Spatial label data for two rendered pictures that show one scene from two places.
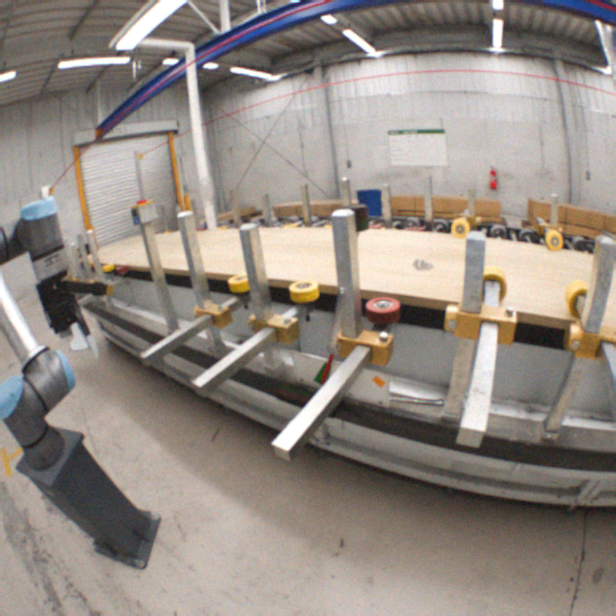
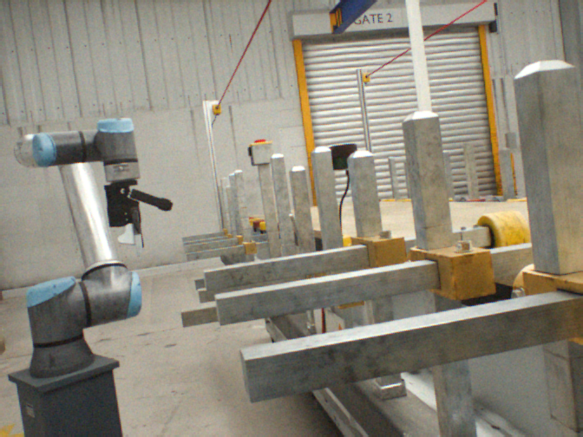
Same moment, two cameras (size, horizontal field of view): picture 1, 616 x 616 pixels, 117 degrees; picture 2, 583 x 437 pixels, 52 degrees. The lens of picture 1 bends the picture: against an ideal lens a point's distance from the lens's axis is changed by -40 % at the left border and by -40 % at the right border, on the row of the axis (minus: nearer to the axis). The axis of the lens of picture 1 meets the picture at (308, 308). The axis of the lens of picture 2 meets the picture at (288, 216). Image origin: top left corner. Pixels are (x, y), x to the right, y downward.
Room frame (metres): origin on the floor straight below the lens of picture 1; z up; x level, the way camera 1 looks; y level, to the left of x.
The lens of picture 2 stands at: (-0.36, -0.88, 1.07)
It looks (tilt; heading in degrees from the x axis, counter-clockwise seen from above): 3 degrees down; 44
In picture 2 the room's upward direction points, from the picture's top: 8 degrees counter-clockwise
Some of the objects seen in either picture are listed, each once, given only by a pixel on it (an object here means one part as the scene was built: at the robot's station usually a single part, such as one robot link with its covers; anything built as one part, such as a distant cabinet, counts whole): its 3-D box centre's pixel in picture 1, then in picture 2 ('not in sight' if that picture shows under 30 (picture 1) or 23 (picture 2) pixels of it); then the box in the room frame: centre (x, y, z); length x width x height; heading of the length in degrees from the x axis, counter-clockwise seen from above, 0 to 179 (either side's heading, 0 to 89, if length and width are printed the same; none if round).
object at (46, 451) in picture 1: (38, 441); (61, 351); (0.45, 0.95, 0.65); 0.19 x 0.19 x 0.10
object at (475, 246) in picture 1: (464, 354); (377, 295); (0.45, -0.29, 0.87); 0.03 x 0.03 x 0.48; 54
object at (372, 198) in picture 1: (370, 206); not in sight; (6.37, -1.55, 0.36); 0.59 x 0.57 x 0.73; 146
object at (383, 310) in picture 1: (383, 324); not in sight; (0.64, -0.17, 0.85); 0.08 x 0.08 x 0.11
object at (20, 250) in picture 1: (21, 235); (103, 145); (0.53, 0.64, 1.25); 0.12 x 0.12 x 0.09; 73
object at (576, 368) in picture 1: (578, 361); (442, 303); (0.30, -0.50, 0.90); 0.03 x 0.03 x 0.48; 54
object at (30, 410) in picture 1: (19, 408); (56, 308); (0.46, 0.94, 0.79); 0.17 x 0.15 x 0.18; 163
